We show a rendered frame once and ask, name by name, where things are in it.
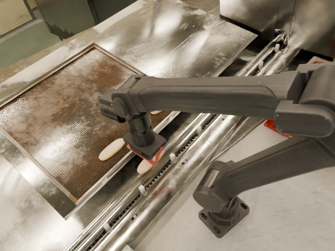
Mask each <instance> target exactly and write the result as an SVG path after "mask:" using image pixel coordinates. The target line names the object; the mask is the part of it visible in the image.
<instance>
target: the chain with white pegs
mask: <svg viewBox="0 0 335 251"><path fill-rule="evenodd" d="M283 45H284V44H283V43H282V44H281V45H279V44H276V46H275V51H274V52H273V53H272V54H271V55H270V56H269V57H268V58H267V60H266V61H265V62H263V61H260V62H259V68H258V69H257V70H256V71H255V72H254V73H253V74H252V75H251V76H255V74H256V73H257V72H258V71H259V70H260V69H261V68H262V67H263V66H264V65H265V64H266V63H267V62H268V61H269V60H270V59H271V57H272V56H273V55H274V54H275V53H276V52H277V51H278V50H279V49H280V48H281V47H282V46H283ZM216 116H217V114H214V115H213V117H212V118H211V119H210V120H209V121H208V122H207V123H206V124H205V125H204V126H203V127H202V128H201V126H199V125H198V126H197V127H196V130H197V133H196V134H195V135H194V137H193V138H192V139H191V140H190V141H189V142H188V143H187V144H186V145H185V146H184V147H183V148H182V149H181V150H180V151H179V152H178V153H177V154H176V156H175V154H173V153H171V154H170V155H169V156H170V162H169V163H168V164H167V165H166V166H165V167H164V168H163V169H162V170H161V171H160V172H159V173H158V175H157V176H156V177H155V178H154V179H153V180H152V181H151V182H150V183H149V184H148V185H147V186H146V187H144V186H143V185H141V186H140V187H139V190H140V194H139V195H138V196H137V197H136V198H135V199H134V200H133V201H132V202H131V203H130V204H129V205H128V206H127V207H126V208H125V209H124V210H123V211H122V213H121V214H120V215H119V216H118V217H117V218H116V219H115V220H114V221H113V222H112V223H111V224H110V225H109V224H108V223H106V222H105V223H104V224H103V225H102V226H103V227H104V229H105V230H104V231H103V233H102V234H101V235H100V236H99V237H98V238H97V239H96V240H95V241H94V242H93V243H92V244H91V245H90V246H89V247H88V248H87V249H86V251H90V248H91V249H92V248H93V247H94V246H93V245H95V244H96V243H97V241H99V240H100V239H101V237H103V236H104V233H107V232H108V231H109V230H110V229H111V226H113V225H114V224H115V222H117V221H118V219H120V218H121V216H123V215H124V212H127V210H128V209H130V206H131V205H133V204H134V202H136V200H137V199H139V198H140V196H142V195H143V194H144V193H145V192H146V190H148V187H150V186H151V184H153V183H154V181H156V180H157V178H159V175H162V172H164V171H165V169H167V168H168V167H169V166H170V164H172V163H173V162H174V161H175V160H176V159H177V158H178V156H179V155H180V153H182V151H184V150H185V148H187V146H189V145H190V144H189V143H192V141H194V139H195V138H196V136H198V135H199V134H200V133H201V132H202V131H203V129H205V127H207V125H208V124H209V123H210V122H211V121H212V120H213V119H214V118H215V117H216Z"/></svg>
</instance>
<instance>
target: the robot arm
mask: <svg viewBox="0 0 335 251"><path fill-rule="evenodd" d="M99 101H100V105H99V111H100V114H101V115H103V116H105V117H108V118H110V119H113V120H115V121H117V122H120V123H124V122H125V121H127V124H128V127H129V130H130V131H129V132H128V133H127V134H126V135H125V136H123V141H124V142H127V143H128V145H127V148H128V149H130V150H131V151H133V152H134V153H135V154H137V155H138V156H140V157H141V158H143V159H145V160H146V161H148V162H149V163H150V164H152V165H153V166H155V165H156V164H157V163H158V160H159V157H160V154H161V152H162V151H163V149H164V147H165V145H166V143H167V141H166V139H165V138H164V137H162V136H160V135H159V134H157V133H155V132H154V130H153V126H152V122H151V118H150V114H149V112H154V111H176V112H190V113H203V114H217V115H231V116H244V117H257V118H264V119H270V120H274V123H275V126H276V128H277V130H278V132H279V133H282V134H292V135H296V136H294V137H291V138H289V139H287V140H285V141H283V142H280V143H278V144H276V145H274V146H271V147H269V148H267V149H265V150H263V151H260V152H258V153H256V154H254V155H251V156H249V157H247V158H245V159H243V160H240V161H238V162H234V161H233V160H230V161H228V162H223V161H219V160H216V161H213V162H212V163H211V164H210V165H209V167H208V168H207V170H206V173H205V175H204V176H203V178H202V180H201V181H200V183H199V185H198V186H197V188H196V189H195V191H194V193H193V195H192V196H193V198H194V200H195V201H196V202H197V203H198V204H199V205H200V206H201V207H203V209H202V210H201V211H200V212H199V213H198V217H199V219H200V220H201V221H202V222H203V223H204V224H205V225H206V226H207V227H208V228H209V229H210V230H211V231H212V233H213V234H214V235H215V236H216V237H217V238H219V239H220V238H222V237H223V236H224V235H225V234H226V233H228V232H229V231H230V230H231V229H232V228H233V227H234V226H235V225H236V224H238V223H239V222H240V221H241V220H242V219H243V218H244V217H245V216H246V215H247V214H248V213H249V211H250V208H249V206H248V205H247V204H246V203H244V202H243V201H242V200H241V199H240V198H239V197H238V196H237V195H239V194H240V193H242V192H244V191H247V190H250V189H254V188H257V187H261V186H264V185H268V184H271V183H275V182H278V181H282V180H285V179H288V178H292V177H295V176H299V175H302V174H306V173H309V172H313V171H316V170H320V169H324V168H330V167H335V63H316V64H299V65H298V67H297V69H296V71H287V72H283V73H280V74H274V75H263V76H234V77H196V78H158V77H155V76H146V75H145V74H135V75H131V76H130V77H129V78H128V79H127V80H126V81H125V82H124V83H123V84H122V85H121V86H120V87H119V88H118V89H117V90H116V91H112V90H108V91H107V92H106V93H105V94H104V95H103V96H102V97H101V98H100V99H99ZM155 156H156V158H155V161H153V158H154V157H155Z"/></svg>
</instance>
